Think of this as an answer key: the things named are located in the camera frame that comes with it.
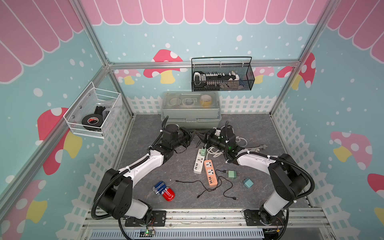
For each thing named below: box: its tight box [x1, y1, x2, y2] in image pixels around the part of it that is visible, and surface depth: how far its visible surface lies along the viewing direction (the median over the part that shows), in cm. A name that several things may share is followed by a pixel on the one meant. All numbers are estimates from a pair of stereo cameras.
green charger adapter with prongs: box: [228, 170, 240, 180], surface depth 89 cm
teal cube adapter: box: [243, 177, 254, 189], surface depth 85 cm
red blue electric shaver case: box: [152, 181, 176, 202], surface depth 82 cm
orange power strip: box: [204, 159, 218, 187], surface depth 89 cm
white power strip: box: [193, 148, 206, 175], surface depth 92 cm
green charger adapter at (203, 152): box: [200, 148, 207, 156], surface depth 94 cm
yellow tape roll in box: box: [200, 94, 212, 107], surface depth 105 cm
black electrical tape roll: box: [81, 114, 104, 131], surface depth 70 cm
